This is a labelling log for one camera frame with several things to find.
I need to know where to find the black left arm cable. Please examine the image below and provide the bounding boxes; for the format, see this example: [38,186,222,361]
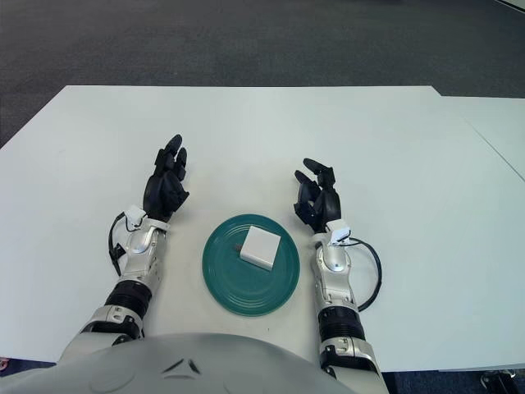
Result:
[107,210,143,277]

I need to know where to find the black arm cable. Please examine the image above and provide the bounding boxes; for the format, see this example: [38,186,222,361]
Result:
[107,210,143,277]
[347,236,384,313]

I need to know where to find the white cube charger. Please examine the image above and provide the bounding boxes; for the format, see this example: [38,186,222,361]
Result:
[233,225,283,273]

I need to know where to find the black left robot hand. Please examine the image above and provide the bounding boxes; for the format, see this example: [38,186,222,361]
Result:
[143,133,192,225]

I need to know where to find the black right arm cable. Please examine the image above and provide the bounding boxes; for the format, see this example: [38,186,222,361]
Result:
[347,236,384,313]

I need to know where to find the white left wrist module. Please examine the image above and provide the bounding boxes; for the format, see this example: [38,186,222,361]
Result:
[122,205,148,225]

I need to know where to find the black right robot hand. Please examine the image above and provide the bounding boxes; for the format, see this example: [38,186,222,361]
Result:
[292,158,343,236]

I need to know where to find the metal chair base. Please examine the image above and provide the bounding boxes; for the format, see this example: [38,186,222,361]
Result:
[478,366,525,394]

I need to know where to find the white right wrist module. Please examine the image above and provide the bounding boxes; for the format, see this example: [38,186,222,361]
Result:
[326,219,353,246]

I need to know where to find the grey robot torso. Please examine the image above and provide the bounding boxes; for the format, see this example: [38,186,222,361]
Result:
[0,332,350,394]

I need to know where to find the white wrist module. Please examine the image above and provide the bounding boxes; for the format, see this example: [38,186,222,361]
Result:
[122,205,148,225]
[326,219,353,246]

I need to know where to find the green round plate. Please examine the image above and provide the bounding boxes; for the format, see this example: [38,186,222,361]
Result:
[201,213,302,318]

